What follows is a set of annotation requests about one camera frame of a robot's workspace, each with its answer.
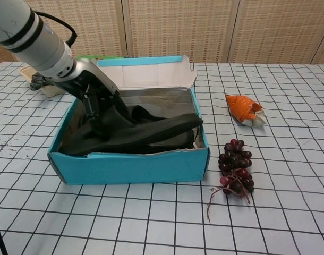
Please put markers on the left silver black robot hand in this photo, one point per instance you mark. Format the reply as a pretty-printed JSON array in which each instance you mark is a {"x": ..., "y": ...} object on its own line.
[{"x": 93, "y": 77}]

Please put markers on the black rubber slipper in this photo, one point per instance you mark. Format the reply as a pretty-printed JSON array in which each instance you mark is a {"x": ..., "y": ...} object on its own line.
[
  {"x": 175, "y": 142},
  {"x": 130, "y": 138}
]

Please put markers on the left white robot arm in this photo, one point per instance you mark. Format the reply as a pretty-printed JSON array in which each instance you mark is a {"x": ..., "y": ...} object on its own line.
[{"x": 32, "y": 40}]

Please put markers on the blue cardboard shoe box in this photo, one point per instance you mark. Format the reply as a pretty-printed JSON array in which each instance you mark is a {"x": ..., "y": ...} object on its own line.
[{"x": 138, "y": 168}]

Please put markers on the green chips can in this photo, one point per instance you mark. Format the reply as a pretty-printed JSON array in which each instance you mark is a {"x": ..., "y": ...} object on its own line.
[{"x": 98, "y": 57}]

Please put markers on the beige paper food container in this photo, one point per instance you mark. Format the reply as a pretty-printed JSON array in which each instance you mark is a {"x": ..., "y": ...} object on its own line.
[{"x": 51, "y": 90}]

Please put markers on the grey knitted gloves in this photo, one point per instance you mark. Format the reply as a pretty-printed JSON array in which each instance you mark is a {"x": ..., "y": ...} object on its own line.
[{"x": 37, "y": 81}]

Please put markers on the woven bamboo folding screen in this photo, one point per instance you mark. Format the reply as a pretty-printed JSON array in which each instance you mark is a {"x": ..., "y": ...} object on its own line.
[{"x": 204, "y": 26}]

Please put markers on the orange crumpled snack bag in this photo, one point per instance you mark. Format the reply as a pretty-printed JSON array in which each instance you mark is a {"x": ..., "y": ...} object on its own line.
[{"x": 240, "y": 107}]

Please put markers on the dark red grape bunch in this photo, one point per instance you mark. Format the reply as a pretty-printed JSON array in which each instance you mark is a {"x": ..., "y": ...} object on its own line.
[{"x": 236, "y": 162}]

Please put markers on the blue checked tablecloth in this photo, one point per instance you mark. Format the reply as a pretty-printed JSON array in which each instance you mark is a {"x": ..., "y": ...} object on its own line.
[{"x": 271, "y": 172}]

